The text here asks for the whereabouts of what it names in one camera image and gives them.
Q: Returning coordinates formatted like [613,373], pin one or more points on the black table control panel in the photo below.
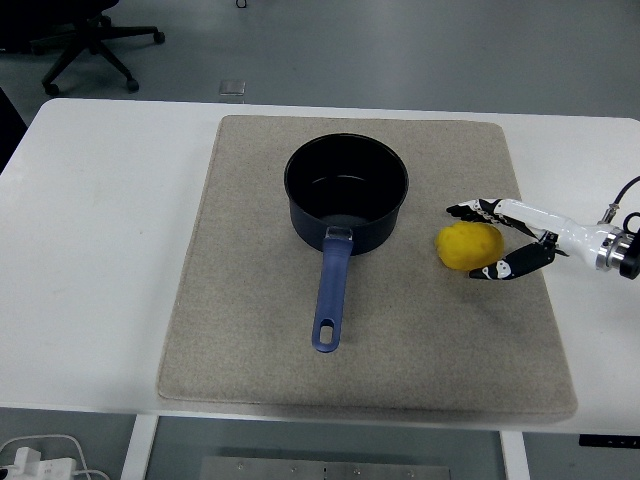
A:
[610,441]

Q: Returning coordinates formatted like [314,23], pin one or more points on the white table leg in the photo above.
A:
[137,450]
[515,457]

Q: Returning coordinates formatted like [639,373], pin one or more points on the yellow potato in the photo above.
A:
[467,246]

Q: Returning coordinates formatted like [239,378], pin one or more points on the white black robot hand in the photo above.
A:
[545,217]

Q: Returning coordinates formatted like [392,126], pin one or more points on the grey metal plate with screws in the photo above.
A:
[325,471]

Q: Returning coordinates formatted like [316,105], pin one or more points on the black office chair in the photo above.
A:
[95,37]

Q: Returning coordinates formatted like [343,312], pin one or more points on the grey floor socket plate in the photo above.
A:
[233,88]

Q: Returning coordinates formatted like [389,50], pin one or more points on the white power strip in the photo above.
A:
[35,466]

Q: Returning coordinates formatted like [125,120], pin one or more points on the beige fabric mat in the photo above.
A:
[250,300]

